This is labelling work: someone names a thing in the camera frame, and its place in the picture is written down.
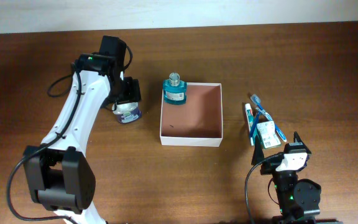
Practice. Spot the blue toothbrush with clear cap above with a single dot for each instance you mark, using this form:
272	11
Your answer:
256	101

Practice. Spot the white green toothpaste tube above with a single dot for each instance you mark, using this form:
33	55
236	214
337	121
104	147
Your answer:
250	122

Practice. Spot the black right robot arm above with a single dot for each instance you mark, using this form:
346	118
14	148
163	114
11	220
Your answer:
298	199

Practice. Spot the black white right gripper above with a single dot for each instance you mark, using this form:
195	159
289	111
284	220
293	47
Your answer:
270	165

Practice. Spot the pink open cardboard box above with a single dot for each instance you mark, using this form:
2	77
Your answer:
199	122

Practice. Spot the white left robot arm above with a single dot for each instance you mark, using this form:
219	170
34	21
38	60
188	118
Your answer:
57	172

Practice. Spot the teal mouthwash bottle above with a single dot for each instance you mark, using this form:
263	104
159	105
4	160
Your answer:
174	90

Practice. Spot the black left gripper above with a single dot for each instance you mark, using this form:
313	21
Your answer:
133	91

